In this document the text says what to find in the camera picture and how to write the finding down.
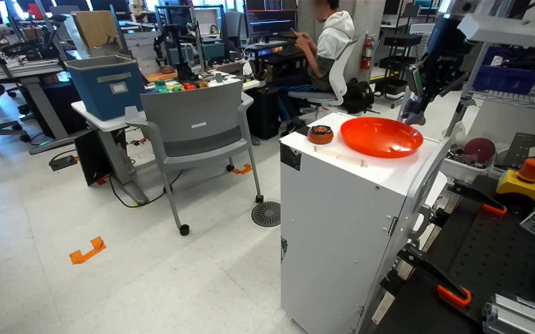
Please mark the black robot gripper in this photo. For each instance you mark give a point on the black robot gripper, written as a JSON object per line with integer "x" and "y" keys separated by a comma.
{"x": 444, "y": 58}

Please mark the orange round plate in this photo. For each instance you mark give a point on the orange round plate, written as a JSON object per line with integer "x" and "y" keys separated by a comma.
{"x": 370, "y": 140}

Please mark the grey metal plate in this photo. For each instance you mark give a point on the grey metal plate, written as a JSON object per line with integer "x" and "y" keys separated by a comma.
{"x": 524, "y": 149}

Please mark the white toy kitchen cabinet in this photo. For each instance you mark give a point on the white toy kitchen cabinet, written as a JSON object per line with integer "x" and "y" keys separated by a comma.
{"x": 334, "y": 234}

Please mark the black backpack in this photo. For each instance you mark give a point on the black backpack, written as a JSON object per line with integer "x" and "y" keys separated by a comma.
{"x": 358, "y": 97}

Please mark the slanted metal pole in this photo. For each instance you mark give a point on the slanted metal pole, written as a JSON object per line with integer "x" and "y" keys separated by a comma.
{"x": 470, "y": 84}

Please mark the red fire extinguisher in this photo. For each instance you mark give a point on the red fire extinguisher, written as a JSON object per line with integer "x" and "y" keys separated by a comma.
{"x": 366, "y": 54}

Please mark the grey curved kitchen panel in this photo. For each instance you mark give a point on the grey curved kitchen panel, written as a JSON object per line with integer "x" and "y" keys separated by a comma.
{"x": 427, "y": 179}

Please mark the light office swivel chair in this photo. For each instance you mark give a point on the light office swivel chair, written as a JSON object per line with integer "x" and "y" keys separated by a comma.
{"x": 340, "y": 76}

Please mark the dark red round object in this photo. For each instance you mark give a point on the dark red round object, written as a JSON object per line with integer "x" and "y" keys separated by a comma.
{"x": 479, "y": 151}

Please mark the blue plastic crate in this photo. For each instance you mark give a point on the blue plastic crate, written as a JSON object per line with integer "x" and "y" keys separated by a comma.
{"x": 509, "y": 76}

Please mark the brown small bowl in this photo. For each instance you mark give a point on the brown small bowl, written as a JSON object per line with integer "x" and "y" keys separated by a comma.
{"x": 319, "y": 134}

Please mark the seated person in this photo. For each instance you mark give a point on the seated person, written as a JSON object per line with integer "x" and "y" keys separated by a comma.
{"x": 332, "y": 37}

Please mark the yellow emergency stop box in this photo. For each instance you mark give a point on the yellow emergency stop box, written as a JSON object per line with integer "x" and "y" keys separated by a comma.
{"x": 522, "y": 182}

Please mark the black computer tower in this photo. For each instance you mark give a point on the black computer tower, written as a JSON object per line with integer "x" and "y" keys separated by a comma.
{"x": 262, "y": 114}

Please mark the dark computer monitor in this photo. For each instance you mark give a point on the dark computer monitor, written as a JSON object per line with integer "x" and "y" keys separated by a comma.
{"x": 267, "y": 21}

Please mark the black perforated robot table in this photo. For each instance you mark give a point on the black perforated robot table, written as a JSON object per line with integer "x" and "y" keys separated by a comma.
{"x": 496, "y": 260}

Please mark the grey round floor base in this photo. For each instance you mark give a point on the grey round floor base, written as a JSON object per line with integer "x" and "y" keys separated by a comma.
{"x": 266, "y": 214}

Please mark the grey four legged chair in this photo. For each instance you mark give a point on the grey four legged chair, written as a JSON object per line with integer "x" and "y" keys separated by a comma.
{"x": 193, "y": 117}

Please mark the aluminium extrusion bar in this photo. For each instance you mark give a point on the aluminium extrusion bar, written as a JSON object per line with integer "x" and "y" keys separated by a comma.
{"x": 520, "y": 316}

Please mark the blue storage bin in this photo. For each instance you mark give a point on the blue storage bin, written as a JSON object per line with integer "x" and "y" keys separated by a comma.
{"x": 106, "y": 86}

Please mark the white work table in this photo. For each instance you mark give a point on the white work table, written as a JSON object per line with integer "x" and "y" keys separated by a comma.
{"x": 100, "y": 123}

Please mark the brown cardboard box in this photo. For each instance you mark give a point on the brown cardboard box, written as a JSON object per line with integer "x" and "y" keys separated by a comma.
{"x": 97, "y": 30}

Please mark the black floor box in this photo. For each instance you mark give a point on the black floor box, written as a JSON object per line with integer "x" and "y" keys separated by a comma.
{"x": 63, "y": 162}

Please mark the grey office desk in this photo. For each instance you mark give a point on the grey office desk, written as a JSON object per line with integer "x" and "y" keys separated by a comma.
{"x": 7, "y": 73}

